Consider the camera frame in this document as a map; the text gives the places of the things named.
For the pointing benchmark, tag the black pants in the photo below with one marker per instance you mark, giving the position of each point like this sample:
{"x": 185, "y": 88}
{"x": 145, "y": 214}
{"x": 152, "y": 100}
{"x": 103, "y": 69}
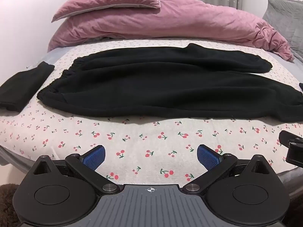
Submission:
{"x": 153, "y": 87}

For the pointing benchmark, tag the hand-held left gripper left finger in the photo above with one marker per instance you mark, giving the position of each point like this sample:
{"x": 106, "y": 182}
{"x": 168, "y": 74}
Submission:
{"x": 95, "y": 157}

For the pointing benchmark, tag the cherry print bed sheet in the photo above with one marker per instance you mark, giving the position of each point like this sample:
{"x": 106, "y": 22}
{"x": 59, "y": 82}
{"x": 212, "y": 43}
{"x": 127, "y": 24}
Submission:
{"x": 151, "y": 141}

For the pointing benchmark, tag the pink pillow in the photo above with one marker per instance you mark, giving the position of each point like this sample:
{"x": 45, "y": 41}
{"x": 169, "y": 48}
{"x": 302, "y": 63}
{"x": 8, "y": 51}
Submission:
{"x": 106, "y": 2}

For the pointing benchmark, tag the folded black cloth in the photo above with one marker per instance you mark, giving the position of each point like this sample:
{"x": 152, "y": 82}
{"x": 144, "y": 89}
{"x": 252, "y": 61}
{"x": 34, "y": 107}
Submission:
{"x": 22, "y": 87}

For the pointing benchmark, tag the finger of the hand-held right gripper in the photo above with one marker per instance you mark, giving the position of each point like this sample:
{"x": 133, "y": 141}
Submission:
{"x": 294, "y": 147}

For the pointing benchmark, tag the grey quilted blanket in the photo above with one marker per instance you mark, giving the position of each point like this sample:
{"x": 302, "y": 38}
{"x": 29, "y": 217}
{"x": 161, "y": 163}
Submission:
{"x": 287, "y": 19}

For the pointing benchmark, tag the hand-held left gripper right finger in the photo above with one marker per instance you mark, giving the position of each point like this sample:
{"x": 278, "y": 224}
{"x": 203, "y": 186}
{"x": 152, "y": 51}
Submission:
{"x": 206, "y": 157}

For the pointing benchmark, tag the brown fuzzy rug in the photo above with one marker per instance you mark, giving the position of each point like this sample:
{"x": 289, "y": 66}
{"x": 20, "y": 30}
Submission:
{"x": 7, "y": 201}

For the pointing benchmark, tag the pink duvet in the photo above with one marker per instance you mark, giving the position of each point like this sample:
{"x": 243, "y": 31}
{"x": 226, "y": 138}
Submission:
{"x": 165, "y": 21}

